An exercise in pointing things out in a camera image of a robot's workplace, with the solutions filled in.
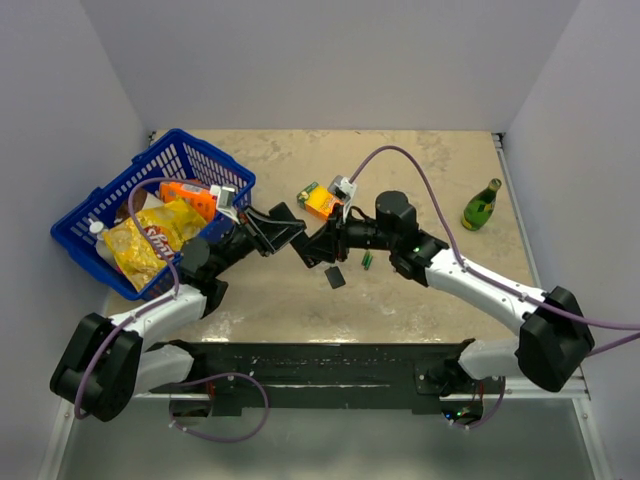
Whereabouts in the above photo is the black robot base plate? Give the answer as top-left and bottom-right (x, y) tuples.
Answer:
(153, 341), (501, 416)

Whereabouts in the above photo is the yellow chips bag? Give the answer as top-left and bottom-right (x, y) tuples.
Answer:
(104, 198), (207, 292)

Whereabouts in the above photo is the green glass bottle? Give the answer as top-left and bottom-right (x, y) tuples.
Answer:
(461, 178), (502, 231)

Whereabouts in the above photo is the blue plastic basket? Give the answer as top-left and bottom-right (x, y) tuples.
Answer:
(51, 129), (256, 301)

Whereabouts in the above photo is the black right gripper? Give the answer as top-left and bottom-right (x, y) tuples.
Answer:
(301, 203), (397, 263)

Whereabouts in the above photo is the black battery cover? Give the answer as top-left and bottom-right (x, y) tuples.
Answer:
(324, 266), (346, 289)

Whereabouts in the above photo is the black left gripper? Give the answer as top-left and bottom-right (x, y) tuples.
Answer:
(210, 204), (306, 278)

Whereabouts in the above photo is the brown white package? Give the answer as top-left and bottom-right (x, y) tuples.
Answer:
(114, 188), (164, 225)

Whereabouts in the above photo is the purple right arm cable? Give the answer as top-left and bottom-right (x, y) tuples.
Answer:
(349, 145), (640, 356)

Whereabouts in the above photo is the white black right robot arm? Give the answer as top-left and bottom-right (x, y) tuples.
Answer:
(297, 191), (595, 393)

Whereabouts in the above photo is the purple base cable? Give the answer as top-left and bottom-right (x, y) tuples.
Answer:
(448, 382), (506, 431)
(168, 372), (272, 444)

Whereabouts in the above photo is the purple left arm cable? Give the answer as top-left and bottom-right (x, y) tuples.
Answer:
(73, 178), (214, 420)

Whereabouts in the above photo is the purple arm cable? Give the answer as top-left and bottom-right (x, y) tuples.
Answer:
(349, 145), (640, 356)
(73, 178), (214, 420)

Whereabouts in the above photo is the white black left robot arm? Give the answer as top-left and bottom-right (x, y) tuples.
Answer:
(49, 203), (306, 422)

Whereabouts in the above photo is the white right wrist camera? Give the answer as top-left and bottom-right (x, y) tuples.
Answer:
(328, 175), (357, 219)

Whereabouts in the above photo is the orange yellow battery pack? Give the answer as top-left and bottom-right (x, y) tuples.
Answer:
(296, 182), (343, 221)

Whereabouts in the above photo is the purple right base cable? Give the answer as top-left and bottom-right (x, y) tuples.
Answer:
(448, 382), (506, 431)

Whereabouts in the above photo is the black remote control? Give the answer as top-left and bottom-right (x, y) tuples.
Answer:
(268, 202), (306, 260)

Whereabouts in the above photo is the green battery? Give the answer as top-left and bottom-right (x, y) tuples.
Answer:
(361, 250), (371, 269)
(364, 252), (373, 270)

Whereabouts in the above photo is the orange carton box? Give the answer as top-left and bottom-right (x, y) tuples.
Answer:
(159, 180), (217, 223)

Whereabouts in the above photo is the aluminium frame rail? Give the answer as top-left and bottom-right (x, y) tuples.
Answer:
(505, 367), (590, 399)

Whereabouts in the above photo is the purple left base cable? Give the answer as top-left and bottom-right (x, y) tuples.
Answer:
(168, 372), (272, 444)

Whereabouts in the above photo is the white plastic bottle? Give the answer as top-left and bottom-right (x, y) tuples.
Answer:
(89, 219), (121, 273)

